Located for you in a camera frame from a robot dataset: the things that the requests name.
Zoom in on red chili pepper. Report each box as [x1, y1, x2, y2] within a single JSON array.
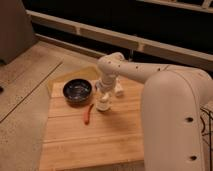
[[84, 104, 94, 125]]

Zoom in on wooden table board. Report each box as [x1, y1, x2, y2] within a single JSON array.
[[39, 78, 144, 171]]

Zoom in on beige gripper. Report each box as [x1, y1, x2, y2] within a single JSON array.
[[97, 78, 116, 93]]

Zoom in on black ceramic bowl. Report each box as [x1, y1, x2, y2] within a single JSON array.
[[63, 79, 92, 103]]

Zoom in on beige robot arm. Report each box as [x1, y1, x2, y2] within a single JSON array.
[[97, 52, 213, 171]]

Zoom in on grey cabinet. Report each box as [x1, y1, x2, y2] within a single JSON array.
[[0, 0, 37, 64]]

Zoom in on white rail frame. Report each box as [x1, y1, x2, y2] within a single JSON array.
[[27, 10, 213, 72]]

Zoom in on small white bottle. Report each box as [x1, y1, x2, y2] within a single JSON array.
[[114, 80, 124, 97]]

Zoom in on black cable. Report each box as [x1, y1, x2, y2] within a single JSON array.
[[199, 106, 213, 171]]

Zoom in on yellow flat pad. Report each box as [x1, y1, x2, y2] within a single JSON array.
[[47, 66, 100, 94]]

